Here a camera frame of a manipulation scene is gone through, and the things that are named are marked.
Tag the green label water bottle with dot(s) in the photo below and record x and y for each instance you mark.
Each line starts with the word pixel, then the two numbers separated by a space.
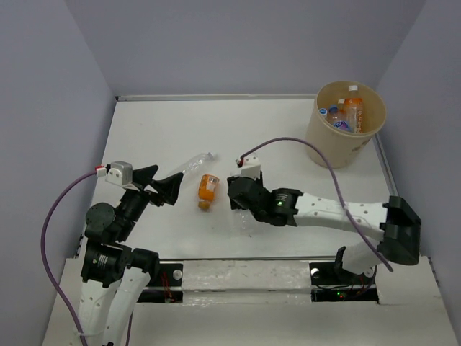
pixel 244 222

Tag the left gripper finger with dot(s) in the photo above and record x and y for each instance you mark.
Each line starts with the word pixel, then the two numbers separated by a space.
pixel 168 188
pixel 144 176

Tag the clear bottle white cap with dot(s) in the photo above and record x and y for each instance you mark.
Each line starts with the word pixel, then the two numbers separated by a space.
pixel 327 114

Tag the clear crushed bottle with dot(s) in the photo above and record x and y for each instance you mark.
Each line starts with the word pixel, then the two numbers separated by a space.
pixel 197 164

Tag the orange juice bottle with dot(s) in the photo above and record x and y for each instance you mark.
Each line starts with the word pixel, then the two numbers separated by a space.
pixel 207 190

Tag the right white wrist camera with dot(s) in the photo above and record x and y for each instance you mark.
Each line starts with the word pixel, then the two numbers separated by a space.
pixel 249 166

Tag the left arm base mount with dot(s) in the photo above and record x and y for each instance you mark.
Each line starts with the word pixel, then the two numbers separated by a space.
pixel 166 287

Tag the orange tea bottle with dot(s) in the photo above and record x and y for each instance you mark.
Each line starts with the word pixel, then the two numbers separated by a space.
pixel 340 107
pixel 353 108

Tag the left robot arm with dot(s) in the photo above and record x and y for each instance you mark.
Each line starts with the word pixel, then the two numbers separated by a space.
pixel 114 275

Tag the beige plastic bin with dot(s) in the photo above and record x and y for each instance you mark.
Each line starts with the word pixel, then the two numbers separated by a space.
pixel 341 147

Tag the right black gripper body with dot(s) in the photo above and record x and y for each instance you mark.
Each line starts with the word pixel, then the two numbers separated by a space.
pixel 259 182

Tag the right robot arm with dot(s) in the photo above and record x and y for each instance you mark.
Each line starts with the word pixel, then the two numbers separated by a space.
pixel 390 232

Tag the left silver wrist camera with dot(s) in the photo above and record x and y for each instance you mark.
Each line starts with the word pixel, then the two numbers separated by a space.
pixel 120 173

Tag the blue cap water bottle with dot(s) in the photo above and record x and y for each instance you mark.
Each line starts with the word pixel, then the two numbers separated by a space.
pixel 340 123

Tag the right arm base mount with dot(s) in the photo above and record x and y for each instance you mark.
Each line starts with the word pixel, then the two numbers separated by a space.
pixel 331 284

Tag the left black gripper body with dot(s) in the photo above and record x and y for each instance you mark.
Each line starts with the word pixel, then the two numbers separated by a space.
pixel 133 202

